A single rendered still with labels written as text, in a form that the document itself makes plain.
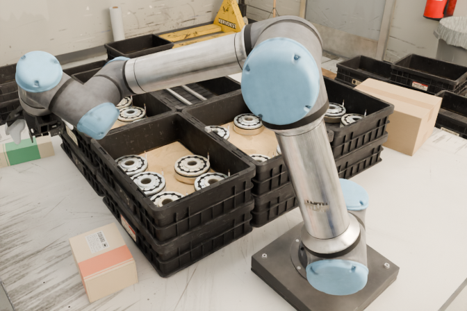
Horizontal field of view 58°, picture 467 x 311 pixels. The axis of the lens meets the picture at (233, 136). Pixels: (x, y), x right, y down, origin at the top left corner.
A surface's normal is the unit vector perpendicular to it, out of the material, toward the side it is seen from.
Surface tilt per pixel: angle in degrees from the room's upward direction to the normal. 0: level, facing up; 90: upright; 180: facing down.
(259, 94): 86
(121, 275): 90
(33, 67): 45
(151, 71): 70
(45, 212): 0
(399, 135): 90
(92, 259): 0
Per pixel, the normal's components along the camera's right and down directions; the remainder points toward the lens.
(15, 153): 0.47, 0.45
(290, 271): 0.02, -0.83
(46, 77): 0.37, -0.32
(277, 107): -0.26, 0.43
